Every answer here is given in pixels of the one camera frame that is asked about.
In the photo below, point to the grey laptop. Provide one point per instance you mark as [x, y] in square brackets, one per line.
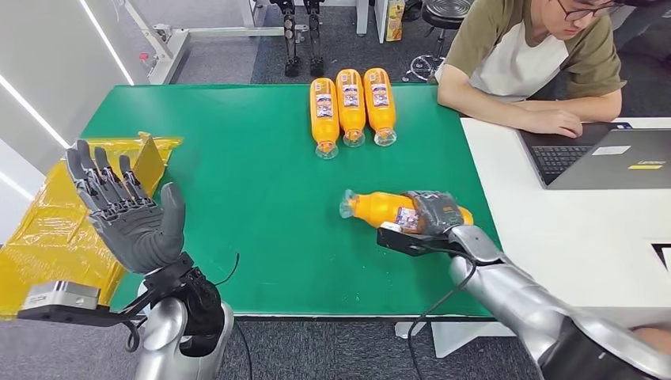
[613, 162]

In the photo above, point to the green table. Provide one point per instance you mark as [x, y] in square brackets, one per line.
[251, 210]

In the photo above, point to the white wall light strip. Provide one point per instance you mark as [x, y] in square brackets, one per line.
[106, 42]
[34, 111]

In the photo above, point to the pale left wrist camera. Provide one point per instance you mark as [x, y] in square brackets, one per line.
[60, 295]

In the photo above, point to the white metal frame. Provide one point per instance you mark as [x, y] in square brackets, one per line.
[167, 52]

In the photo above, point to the yellow film-wrapped box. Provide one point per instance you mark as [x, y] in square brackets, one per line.
[47, 236]

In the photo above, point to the black camera bracket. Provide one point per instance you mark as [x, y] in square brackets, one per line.
[409, 245]
[68, 316]

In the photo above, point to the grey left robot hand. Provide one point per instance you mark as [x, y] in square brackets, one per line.
[136, 231]

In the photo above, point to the orange carton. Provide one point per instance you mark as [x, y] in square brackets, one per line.
[395, 21]

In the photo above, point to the black eyeglasses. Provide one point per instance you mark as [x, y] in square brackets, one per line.
[576, 11]

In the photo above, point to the person's right forearm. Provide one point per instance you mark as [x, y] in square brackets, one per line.
[482, 107]

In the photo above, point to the silver and black humanoid robot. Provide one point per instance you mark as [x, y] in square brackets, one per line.
[291, 42]

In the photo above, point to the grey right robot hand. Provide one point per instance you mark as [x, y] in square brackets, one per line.
[437, 212]

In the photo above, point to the person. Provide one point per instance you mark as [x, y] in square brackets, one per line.
[524, 57]
[655, 338]

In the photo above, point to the black round stool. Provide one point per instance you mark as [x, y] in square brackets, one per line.
[445, 10]

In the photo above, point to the orange bottle with clear cap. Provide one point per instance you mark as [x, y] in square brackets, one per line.
[377, 207]
[350, 99]
[324, 110]
[379, 99]

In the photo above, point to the person's left forearm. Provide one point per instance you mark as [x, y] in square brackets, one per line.
[587, 109]

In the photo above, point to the person's right hand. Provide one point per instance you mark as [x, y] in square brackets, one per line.
[555, 125]

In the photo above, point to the white desk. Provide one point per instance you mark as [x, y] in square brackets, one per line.
[576, 236]

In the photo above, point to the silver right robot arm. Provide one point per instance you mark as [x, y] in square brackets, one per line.
[514, 299]

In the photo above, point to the black left camera bracket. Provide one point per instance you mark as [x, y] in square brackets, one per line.
[68, 316]

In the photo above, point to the black right camera bracket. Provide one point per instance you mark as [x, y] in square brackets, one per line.
[409, 245]

